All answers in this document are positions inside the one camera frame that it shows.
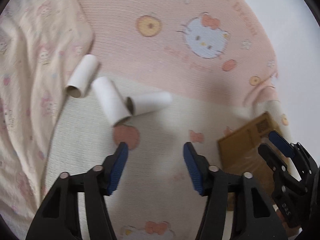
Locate white cardboard tube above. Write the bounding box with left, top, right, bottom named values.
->
left=66, top=54, right=99, bottom=98
left=126, top=91, right=172, bottom=116
left=92, top=76, right=131, bottom=127

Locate brown cardboard box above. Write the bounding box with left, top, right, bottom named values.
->
left=217, top=112, right=281, bottom=196

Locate pink Hello Kitty blanket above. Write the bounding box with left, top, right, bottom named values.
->
left=47, top=0, right=289, bottom=239

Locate cream patterned cloth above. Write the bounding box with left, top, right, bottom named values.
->
left=1, top=0, right=93, bottom=239

